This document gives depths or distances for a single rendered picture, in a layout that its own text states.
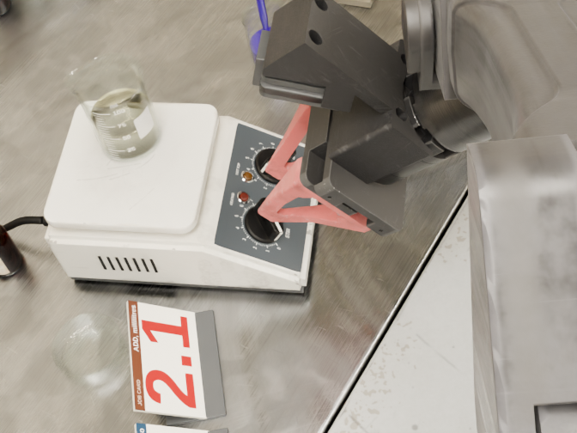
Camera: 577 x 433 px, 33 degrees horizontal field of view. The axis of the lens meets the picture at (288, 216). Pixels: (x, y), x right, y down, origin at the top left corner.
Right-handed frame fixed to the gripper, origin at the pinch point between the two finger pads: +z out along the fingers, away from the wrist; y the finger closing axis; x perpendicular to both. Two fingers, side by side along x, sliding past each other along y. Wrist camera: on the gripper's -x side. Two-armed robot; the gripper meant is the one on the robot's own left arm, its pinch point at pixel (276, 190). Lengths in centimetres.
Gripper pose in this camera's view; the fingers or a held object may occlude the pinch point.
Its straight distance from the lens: 67.4
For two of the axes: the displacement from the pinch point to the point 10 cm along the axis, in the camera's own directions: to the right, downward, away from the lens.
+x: 7.3, 4.5, 5.2
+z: -6.8, 3.2, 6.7
